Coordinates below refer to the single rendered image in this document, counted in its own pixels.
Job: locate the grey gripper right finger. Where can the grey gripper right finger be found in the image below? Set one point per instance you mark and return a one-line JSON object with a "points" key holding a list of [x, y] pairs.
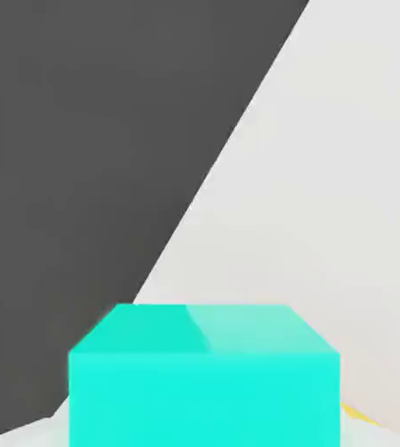
{"points": [[371, 436]]}

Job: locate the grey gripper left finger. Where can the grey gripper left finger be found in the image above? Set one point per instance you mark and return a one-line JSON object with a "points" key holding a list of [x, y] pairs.
{"points": [[35, 434]]}

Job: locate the small yellow cube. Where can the small yellow cube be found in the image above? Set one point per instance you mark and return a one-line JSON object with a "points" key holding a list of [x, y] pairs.
{"points": [[355, 413]]}

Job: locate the small cyan cube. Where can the small cyan cube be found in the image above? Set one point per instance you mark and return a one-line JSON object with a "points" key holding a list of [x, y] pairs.
{"points": [[203, 394]]}

